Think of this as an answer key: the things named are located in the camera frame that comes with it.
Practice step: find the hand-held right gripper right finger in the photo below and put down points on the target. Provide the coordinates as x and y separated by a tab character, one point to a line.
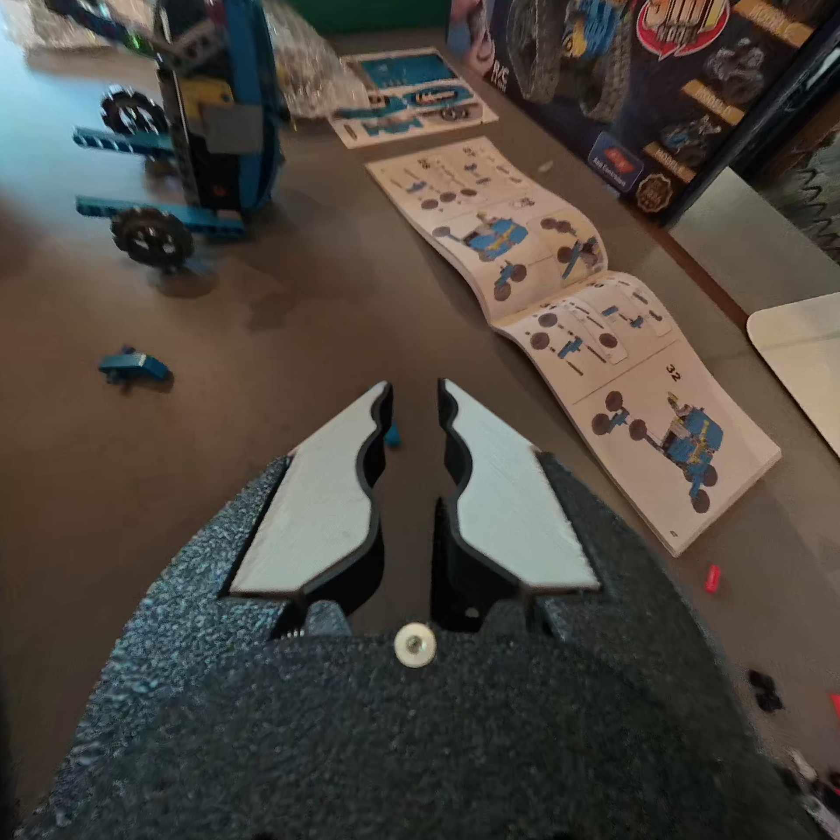
518	518

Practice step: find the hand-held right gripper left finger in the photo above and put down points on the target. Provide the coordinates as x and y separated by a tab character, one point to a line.
315	518

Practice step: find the blue beam with holes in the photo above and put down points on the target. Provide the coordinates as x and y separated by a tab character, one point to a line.
134	364

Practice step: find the grey desk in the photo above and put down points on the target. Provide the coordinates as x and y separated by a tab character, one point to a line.
262	407

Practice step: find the instruction booklet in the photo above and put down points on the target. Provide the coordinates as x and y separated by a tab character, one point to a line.
590	367

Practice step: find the small red peg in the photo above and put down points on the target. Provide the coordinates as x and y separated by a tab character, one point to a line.
712	577

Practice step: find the small black connector piece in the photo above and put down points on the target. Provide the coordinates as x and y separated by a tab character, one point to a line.
764	689

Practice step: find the blue sticker sheet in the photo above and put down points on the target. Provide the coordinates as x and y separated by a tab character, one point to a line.
407	98

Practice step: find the blue toy robot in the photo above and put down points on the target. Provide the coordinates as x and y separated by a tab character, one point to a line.
223	79

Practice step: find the small bubble wrap bag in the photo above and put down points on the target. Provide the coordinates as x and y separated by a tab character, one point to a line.
308	59

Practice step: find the robot kit box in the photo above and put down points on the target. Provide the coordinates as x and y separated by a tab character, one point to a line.
656	79

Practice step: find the large bubble wrap bag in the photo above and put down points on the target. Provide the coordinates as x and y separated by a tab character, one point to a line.
52	23

